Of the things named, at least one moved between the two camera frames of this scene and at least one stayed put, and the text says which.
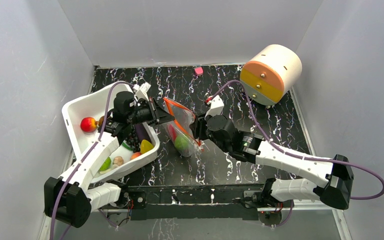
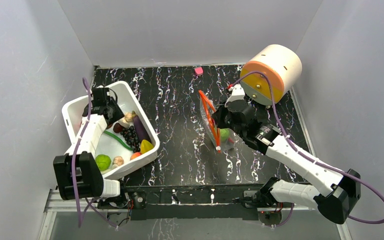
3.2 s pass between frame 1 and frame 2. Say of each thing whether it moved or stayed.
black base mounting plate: stayed
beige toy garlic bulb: stayed
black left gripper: moved
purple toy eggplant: stayed
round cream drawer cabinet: stayed
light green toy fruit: stayed
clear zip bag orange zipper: moved
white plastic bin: stayed
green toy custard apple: moved
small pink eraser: stayed
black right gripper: moved
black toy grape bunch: stayed
